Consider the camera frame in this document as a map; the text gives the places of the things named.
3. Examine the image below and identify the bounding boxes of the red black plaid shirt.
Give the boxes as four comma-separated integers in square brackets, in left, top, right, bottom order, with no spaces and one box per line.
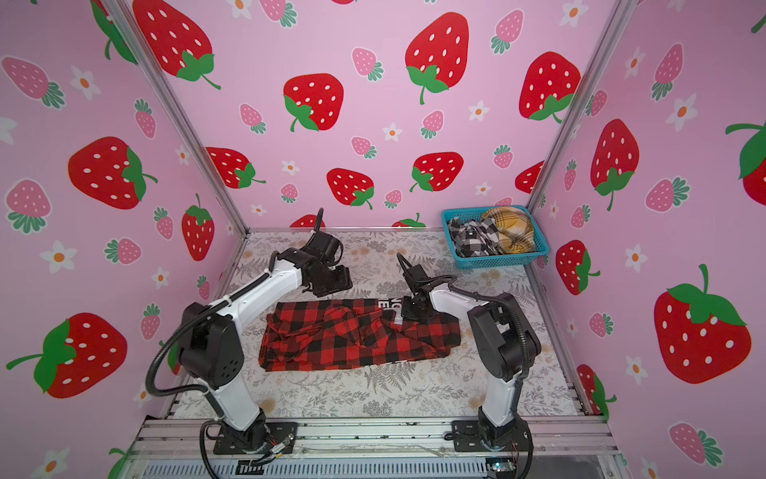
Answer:
[259,299,461,372]

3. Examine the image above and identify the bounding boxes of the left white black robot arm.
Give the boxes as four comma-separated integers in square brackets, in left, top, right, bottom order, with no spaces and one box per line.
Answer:
[178,232,352,452]

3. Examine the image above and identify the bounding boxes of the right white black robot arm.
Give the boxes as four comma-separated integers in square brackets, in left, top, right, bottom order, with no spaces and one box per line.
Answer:
[398,257,542,450]

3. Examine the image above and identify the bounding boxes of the black white plaid shirt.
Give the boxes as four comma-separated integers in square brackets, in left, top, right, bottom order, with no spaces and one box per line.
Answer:
[448,218,502,259]

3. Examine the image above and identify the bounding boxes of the yellow plaid shirt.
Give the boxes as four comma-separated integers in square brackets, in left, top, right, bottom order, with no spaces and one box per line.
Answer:
[482,207,537,255]

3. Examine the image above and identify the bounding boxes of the teal plastic basket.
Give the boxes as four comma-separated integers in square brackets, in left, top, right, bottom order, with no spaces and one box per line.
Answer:
[442,206,551,269]

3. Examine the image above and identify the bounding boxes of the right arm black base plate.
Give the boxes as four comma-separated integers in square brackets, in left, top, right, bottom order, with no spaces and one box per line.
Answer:
[448,419,534,453]

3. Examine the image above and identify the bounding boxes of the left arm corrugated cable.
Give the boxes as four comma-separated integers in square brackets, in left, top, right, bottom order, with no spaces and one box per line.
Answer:
[144,271,270,398]

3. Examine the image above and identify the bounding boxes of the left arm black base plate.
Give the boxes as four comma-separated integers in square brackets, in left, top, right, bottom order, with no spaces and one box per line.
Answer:
[213,422,298,456]

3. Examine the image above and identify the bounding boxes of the aluminium rail frame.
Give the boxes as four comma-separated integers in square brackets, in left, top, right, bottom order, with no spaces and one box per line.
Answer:
[115,416,630,478]

